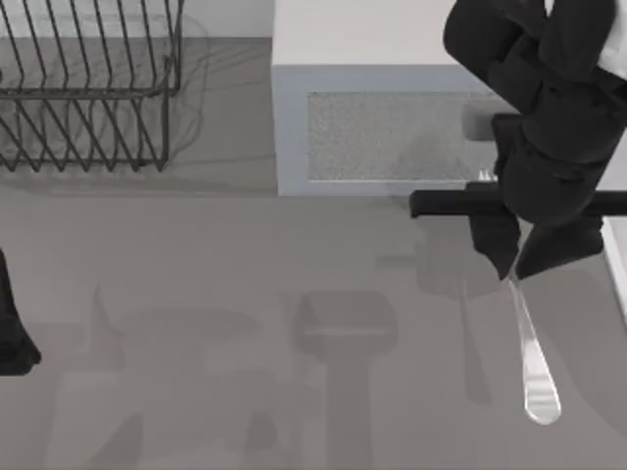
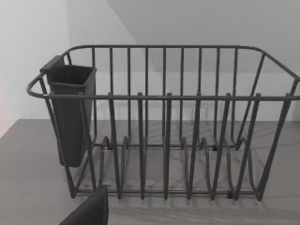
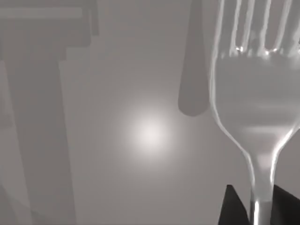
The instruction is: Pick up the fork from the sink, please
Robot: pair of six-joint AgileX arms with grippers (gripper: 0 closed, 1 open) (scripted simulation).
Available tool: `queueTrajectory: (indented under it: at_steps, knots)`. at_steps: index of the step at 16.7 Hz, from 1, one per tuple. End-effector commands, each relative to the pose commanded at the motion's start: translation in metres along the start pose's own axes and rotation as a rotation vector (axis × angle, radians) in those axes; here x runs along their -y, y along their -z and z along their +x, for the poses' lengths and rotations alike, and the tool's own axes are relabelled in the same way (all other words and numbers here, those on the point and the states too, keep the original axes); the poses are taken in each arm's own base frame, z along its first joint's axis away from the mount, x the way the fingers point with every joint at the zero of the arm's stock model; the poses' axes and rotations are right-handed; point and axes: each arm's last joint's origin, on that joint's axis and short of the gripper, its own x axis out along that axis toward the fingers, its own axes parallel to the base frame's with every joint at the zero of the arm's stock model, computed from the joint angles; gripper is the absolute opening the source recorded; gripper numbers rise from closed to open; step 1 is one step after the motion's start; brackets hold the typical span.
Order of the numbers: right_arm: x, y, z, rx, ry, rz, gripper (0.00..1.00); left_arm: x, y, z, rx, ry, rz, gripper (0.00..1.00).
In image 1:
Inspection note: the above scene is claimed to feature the silver metal spoon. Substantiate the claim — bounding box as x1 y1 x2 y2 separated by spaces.
506 223 563 426

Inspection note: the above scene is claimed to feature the pale grey rounded box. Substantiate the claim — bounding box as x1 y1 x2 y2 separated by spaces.
461 104 497 144

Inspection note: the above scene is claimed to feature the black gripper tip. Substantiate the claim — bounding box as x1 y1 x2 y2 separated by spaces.
0 248 43 378

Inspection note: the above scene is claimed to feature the dark wire dish rack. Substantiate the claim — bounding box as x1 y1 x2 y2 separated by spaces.
0 0 186 173

